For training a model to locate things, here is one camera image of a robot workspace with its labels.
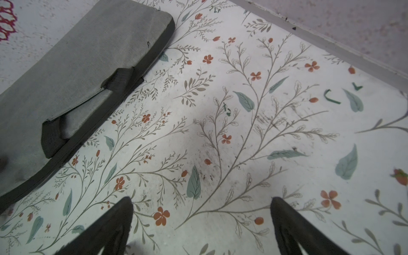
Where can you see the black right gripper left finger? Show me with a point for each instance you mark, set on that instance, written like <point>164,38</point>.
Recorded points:
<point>108,235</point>

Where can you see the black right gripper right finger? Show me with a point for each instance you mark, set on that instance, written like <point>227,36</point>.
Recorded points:
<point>294,233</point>

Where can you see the grey laptop bag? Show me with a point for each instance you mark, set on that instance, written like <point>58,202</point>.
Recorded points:
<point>51,110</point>

